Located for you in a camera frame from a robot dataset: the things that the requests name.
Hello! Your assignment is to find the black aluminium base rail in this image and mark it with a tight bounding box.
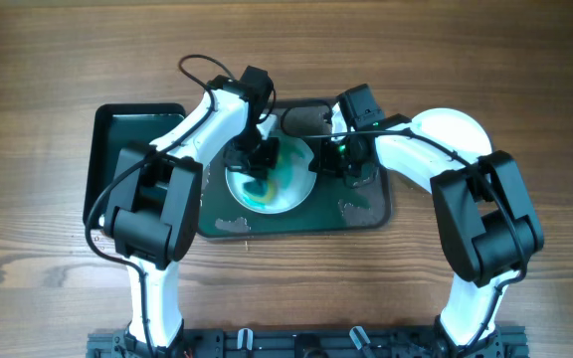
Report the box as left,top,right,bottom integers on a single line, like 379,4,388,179
86,326,530,358

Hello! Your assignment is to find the white plate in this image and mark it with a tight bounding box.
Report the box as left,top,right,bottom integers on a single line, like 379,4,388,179
411,107,492,163
225,133,317,215

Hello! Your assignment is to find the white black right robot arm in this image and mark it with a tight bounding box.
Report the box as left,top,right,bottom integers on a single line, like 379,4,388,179
305,85,544,357

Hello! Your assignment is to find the grey metal tray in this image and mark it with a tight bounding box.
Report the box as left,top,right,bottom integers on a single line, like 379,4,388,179
198,98,392,241

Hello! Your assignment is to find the black water tray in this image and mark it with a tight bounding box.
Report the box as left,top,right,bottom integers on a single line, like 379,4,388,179
83,103,186,223

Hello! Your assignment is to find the green yellow sponge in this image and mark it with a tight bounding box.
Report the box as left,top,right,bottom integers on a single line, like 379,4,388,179
242,144,309,214

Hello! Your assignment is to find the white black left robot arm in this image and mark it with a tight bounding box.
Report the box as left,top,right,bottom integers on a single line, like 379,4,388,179
90,67,279,357

